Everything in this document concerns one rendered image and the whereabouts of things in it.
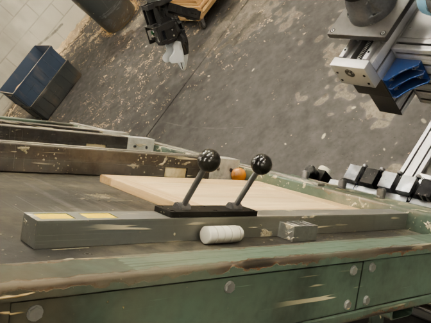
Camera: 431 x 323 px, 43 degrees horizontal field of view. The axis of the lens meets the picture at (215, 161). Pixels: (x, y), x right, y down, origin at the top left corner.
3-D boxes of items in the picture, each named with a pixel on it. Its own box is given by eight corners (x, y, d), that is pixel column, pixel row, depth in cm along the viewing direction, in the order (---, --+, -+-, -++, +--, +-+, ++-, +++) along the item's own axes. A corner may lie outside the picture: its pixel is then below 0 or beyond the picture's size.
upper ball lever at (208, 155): (192, 220, 92) (229, 159, 86) (174, 221, 90) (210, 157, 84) (183, 205, 95) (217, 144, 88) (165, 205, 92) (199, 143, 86)
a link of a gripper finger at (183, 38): (177, 54, 156) (169, 25, 152) (182, 52, 156) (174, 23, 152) (186, 56, 152) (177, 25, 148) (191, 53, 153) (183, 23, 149)
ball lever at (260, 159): (244, 219, 100) (280, 163, 94) (228, 220, 98) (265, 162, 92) (233, 205, 102) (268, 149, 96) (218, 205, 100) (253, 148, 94)
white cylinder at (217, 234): (208, 246, 89) (244, 243, 94) (211, 228, 89) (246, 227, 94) (197, 241, 91) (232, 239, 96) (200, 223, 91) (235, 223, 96)
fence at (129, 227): (405, 229, 135) (408, 213, 135) (33, 249, 73) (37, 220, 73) (387, 223, 139) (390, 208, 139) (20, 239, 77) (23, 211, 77)
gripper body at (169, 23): (149, 46, 154) (136, 4, 148) (174, 36, 158) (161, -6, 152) (163, 48, 148) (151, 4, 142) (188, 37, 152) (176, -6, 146)
